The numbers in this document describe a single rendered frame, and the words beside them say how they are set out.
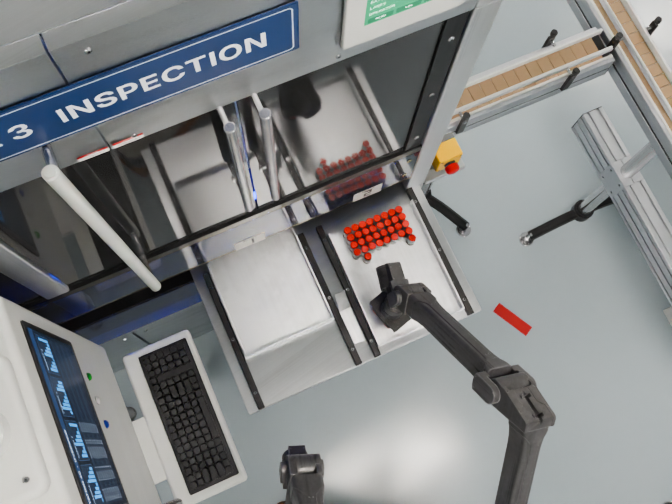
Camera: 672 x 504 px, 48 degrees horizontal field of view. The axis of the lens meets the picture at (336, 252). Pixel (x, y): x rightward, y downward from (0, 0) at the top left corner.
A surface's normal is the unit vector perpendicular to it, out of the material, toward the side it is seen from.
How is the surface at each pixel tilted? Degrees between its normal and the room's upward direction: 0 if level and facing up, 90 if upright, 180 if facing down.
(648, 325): 0
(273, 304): 0
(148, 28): 90
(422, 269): 0
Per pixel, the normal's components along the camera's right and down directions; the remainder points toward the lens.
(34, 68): 0.41, 0.88
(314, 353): 0.04, -0.25
